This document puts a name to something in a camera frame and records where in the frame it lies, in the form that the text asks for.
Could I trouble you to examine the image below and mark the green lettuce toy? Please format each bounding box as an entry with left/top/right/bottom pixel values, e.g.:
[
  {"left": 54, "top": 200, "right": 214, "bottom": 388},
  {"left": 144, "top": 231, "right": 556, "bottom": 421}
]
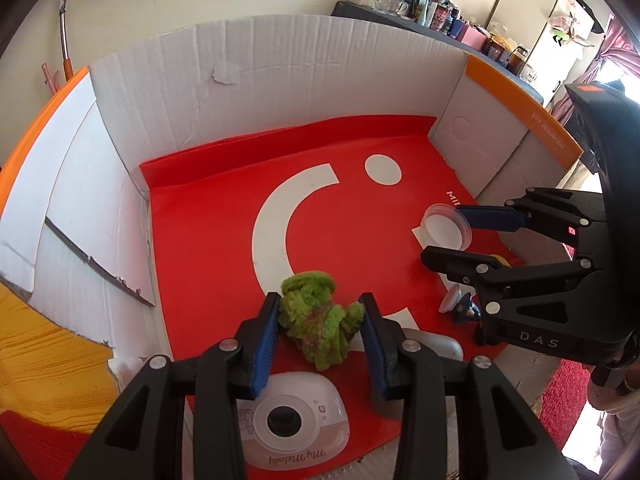
[{"left": 278, "top": 271, "right": 366, "bottom": 372}]

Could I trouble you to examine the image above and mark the clear plastic round lid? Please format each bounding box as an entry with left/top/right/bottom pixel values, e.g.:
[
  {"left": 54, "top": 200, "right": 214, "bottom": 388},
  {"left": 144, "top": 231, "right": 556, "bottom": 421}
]
[{"left": 420, "top": 204, "right": 472, "bottom": 252}]

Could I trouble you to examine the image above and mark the grey earbuds case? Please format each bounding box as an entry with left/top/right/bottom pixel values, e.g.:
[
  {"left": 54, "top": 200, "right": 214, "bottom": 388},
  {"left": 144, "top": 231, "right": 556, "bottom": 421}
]
[{"left": 371, "top": 328, "right": 463, "bottom": 422}]

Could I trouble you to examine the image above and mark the yellow bottle cap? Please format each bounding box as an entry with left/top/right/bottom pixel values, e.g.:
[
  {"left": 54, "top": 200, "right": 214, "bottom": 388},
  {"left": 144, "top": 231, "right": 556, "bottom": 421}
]
[{"left": 491, "top": 254, "right": 511, "bottom": 268}]

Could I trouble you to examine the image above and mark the white wardrobe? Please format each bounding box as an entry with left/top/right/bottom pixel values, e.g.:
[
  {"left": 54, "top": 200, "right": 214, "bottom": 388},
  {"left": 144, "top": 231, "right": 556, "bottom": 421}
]
[{"left": 489, "top": 0, "right": 612, "bottom": 104}]

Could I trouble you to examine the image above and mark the orange cardboard box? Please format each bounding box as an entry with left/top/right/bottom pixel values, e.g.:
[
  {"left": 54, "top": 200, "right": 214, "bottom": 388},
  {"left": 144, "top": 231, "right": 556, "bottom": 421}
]
[{"left": 1, "top": 15, "right": 580, "bottom": 479}]

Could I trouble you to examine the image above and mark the red knitted mat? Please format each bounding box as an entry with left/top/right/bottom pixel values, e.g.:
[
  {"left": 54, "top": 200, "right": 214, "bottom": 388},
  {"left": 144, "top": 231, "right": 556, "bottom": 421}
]
[{"left": 1, "top": 358, "right": 588, "bottom": 479}]

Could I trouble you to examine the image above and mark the orange tipped mop handle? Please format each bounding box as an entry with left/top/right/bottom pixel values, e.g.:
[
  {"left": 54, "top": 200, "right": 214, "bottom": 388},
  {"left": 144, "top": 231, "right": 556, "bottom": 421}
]
[{"left": 58, "top": 0, "right": 74, "bottom": 81}]

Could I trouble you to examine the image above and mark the grey cloth covered side table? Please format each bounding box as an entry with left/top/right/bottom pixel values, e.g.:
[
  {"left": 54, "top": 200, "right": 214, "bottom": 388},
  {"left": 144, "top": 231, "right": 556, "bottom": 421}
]
[{"left": 331, "top": 1, "right": 544, "bottom": 104}]

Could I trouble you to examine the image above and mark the blue suited boy figurine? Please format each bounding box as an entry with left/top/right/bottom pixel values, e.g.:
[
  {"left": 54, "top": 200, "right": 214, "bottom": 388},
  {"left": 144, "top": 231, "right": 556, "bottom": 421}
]
[{"left": 438, "top": 284, "right": 482, "bottom": 324}]

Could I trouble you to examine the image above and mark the pink curtain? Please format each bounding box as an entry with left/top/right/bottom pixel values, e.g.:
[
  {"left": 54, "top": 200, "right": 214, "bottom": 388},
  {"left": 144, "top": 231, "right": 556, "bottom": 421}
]
[{"left": 546, "top": 14, "right": 640, "bottom": 129}]

